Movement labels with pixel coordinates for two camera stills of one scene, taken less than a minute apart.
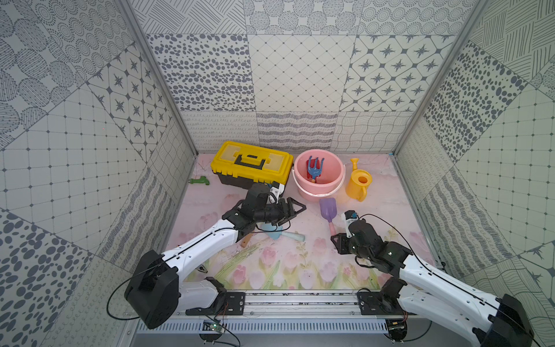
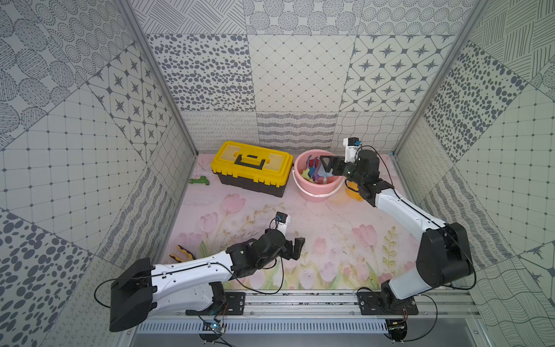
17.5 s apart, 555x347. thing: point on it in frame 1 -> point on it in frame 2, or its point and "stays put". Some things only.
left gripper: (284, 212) -> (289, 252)
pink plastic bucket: (332, 175) stays put
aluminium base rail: (293, 312) stays put
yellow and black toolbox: (238, 165) stays put
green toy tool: (201, 180) stays put
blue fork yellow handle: (316, 171) stays put
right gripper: (340, 246) -> (340, 162)
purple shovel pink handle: (329, 210) -> (317, 164)
